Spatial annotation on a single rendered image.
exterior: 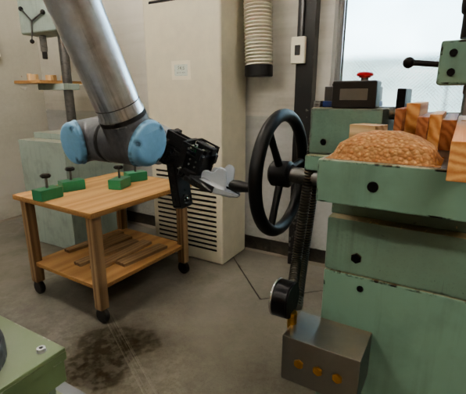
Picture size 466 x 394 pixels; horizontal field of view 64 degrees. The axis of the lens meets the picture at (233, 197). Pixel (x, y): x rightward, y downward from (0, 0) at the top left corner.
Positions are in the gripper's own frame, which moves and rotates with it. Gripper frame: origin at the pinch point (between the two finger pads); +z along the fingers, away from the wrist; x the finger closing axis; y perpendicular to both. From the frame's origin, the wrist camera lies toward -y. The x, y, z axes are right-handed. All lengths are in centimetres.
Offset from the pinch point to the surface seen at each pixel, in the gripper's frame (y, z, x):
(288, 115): 18.4, 1.4, 10.1
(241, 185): 3.7, 1.6, -1.5
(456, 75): 35.9, 27.4, 7.4
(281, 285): -1.5, 20.5, -16.2
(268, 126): 16.4, 1.3, 2.1
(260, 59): 18, -64, 118
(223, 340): -84, -3, 47
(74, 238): -121, -130, 75
